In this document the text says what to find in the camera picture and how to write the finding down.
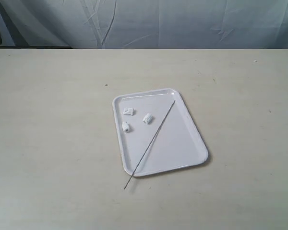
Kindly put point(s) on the white paper roll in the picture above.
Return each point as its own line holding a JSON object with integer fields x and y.
{"x": 126, "y": 127}
{"x": 128, "y": 111}
{"x": 147, "y": 119}

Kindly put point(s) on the thin metal skewer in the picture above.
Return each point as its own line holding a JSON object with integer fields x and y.
{"x": 150, "y": 143}

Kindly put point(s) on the white rectangular plastic tray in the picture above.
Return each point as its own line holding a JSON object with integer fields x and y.
{"x": 177, "y": 145}

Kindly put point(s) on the grey-blue backdrop cloth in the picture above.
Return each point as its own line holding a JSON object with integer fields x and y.
{"x": 144, "y": 24}

